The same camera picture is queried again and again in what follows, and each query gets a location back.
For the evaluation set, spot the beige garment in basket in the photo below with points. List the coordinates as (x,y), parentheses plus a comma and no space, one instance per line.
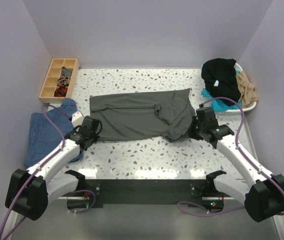
(246,89)

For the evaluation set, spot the patterned sock in tray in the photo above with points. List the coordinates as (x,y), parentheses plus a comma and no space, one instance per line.
(63,81)

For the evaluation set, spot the grey sock in tray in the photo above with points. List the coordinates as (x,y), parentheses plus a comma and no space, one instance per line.
(67,72)

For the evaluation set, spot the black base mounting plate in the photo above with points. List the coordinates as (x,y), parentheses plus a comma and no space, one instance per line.
(145,192)

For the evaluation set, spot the wooden compartment tray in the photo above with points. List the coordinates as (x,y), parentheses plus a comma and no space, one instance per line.
(53,73)

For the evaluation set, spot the red black sock in tray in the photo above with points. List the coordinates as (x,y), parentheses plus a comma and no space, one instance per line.
(61,91)

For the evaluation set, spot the black garment in basket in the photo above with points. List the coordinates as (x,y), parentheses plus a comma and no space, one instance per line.
(220,80)

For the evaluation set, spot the blue checked folded shirt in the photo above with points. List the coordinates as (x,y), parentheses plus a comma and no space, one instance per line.
(43,137)

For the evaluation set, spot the white perforated laundry basket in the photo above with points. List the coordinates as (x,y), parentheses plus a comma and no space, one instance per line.
(231,102)

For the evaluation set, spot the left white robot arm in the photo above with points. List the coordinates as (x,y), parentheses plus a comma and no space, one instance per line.
(30,191)

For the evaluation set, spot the grey t shirt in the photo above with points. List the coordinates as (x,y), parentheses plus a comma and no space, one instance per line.
(143,115)

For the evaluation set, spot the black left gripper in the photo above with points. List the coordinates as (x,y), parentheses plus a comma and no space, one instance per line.
(95,137)

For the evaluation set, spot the teal garment in basket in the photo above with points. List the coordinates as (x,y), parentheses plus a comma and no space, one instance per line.
(218,105)

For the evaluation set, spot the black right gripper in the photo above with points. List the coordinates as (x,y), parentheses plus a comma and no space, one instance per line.
(190,133)

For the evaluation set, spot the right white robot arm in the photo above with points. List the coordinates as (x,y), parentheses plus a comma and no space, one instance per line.
(261,192)

